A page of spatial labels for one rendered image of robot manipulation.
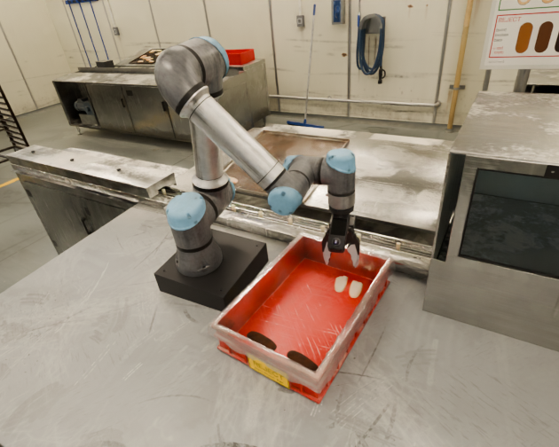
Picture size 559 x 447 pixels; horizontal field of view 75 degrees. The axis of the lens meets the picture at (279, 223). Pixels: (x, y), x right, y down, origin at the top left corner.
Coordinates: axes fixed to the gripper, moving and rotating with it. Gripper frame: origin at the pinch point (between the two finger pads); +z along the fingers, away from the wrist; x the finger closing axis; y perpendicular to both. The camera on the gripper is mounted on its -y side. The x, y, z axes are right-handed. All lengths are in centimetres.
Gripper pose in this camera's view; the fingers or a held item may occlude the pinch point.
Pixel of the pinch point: (341, 264)
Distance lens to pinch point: 114.0
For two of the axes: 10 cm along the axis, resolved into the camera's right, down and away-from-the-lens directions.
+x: -9.6, -0.6, 2.7
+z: 1.0, 8.4, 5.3
